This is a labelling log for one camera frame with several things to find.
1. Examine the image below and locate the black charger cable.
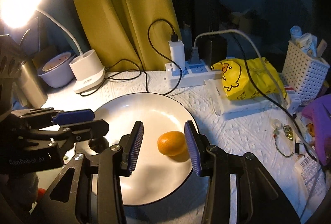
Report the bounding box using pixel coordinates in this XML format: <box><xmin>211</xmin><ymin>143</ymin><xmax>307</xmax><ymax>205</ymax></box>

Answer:
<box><xmin>79</xmin><ymin>19</ymin><xmax>184</xmax><ymax>97</ymax></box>

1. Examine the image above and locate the white round plate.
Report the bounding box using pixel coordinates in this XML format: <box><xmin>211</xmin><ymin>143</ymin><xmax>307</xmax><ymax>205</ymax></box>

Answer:
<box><xmin>94</xmin><ymin>93</ymin><xmax>195</xmax><ymax>206</ymax></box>

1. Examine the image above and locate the purple cloth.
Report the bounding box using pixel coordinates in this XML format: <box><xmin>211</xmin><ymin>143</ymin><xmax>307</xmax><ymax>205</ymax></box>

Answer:
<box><xmin>302</xmin><ymin>94</ymin><xmax>330</xmax><ymax>166</ymax></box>

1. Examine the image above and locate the bead bracelet with charm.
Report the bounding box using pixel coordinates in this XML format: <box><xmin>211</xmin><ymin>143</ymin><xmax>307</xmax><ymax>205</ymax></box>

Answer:
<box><xmin>271</xmin><ymin>118</ymin><xmax>296</xmax><ymax>158</ymax></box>

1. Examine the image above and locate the white power strip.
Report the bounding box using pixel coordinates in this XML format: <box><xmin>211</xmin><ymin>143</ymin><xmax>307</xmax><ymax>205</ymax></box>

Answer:
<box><xmin>165</xmin><ymin>60</ymin><xmax>222</xmax><ymax>88</ymax></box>

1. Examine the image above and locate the white usb charger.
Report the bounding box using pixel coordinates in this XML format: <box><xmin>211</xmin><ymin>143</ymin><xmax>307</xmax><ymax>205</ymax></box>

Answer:
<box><xmin>169</xmin><ymin>41</ymin><xmax>185</xmax><ymax>71</ymax></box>

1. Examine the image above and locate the white desk lamp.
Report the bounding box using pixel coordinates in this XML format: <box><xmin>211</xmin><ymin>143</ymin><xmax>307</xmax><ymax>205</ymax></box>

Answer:
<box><xmin>1</xmin><ymin>0</ymin><xmax>105</xmax><ymax>97</ymax></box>

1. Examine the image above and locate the yellow curtain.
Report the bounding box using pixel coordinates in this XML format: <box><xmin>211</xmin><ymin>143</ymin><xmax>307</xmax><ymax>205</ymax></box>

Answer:
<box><xmin>73</xmin><ymin>0</ymin><xmax>180</xmax><ymax>71</ymax></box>

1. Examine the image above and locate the yellow duck snack bag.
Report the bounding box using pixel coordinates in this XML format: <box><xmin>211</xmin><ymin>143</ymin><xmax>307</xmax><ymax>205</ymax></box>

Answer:
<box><xmin>211</xmin><ymin>57</ymin><xmax>286</xmax><ymax>100</ymax></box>

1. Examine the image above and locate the white power cord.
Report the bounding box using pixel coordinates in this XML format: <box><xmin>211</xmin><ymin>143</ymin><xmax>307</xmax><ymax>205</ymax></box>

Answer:
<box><xmin>191</xmin><ymin>29</ymin><xmax>327</xmax><ymax>217</ymax></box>

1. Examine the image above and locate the steel tumbler cup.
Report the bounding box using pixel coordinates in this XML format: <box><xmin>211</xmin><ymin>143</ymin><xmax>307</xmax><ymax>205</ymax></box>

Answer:
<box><xmin>14</xmin><ymin>60</ymin><xmax>48</xmax><ymax>108</ymax></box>

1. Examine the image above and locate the white wet wipes pack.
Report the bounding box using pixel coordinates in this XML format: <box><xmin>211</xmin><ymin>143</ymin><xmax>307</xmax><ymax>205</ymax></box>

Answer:
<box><xmin>205</xmin><ymin>79</ymin><xmax>301</xmax><ymax>116</ymax></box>

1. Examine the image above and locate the white perforated basket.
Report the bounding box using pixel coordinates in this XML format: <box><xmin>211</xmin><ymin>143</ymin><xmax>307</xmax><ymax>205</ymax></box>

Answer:
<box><xmin>281</xmin><ymin>42</ymin><xmax>330</xmax><ymax>105</ymax></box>

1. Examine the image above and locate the lavender bowl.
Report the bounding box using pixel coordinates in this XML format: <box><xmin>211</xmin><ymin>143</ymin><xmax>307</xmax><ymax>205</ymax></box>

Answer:
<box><xmin>37</xmin><ymin>51</ymin><xmax>76</xmax><ymax>88</ymax></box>

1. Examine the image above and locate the small orange mandarin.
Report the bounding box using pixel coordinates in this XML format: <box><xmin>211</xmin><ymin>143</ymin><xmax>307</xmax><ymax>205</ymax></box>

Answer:
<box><xmin>157</xmin><ymin>131</ymin><xmax>187</xmax><ymax>157</ymax></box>

